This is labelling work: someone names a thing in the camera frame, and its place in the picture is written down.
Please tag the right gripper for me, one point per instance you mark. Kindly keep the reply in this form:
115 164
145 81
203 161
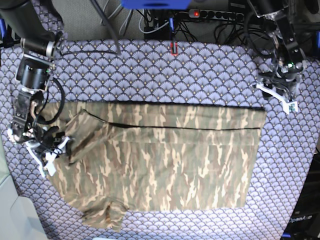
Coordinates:
40 140

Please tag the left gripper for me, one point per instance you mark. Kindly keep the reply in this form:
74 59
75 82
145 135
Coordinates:
282 85

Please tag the camouflage T-shirt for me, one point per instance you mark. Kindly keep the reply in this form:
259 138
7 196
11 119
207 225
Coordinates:
154 157

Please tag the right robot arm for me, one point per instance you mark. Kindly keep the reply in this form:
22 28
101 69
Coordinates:
39 49

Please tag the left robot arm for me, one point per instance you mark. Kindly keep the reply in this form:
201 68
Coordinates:
288 59

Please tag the light grey plastic furniture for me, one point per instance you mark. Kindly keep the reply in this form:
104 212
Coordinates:
18 217

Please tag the black OpenArm base box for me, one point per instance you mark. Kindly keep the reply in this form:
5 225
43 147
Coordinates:
304 223

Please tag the red and black clamp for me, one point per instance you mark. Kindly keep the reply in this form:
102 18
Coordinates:
174 48

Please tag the black power strip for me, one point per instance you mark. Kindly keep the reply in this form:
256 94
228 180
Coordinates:
216 15

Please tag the blue clamp handle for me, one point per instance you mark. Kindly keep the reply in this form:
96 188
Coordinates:
172 28

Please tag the blue mount bracket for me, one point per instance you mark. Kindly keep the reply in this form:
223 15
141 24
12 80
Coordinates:
156 4

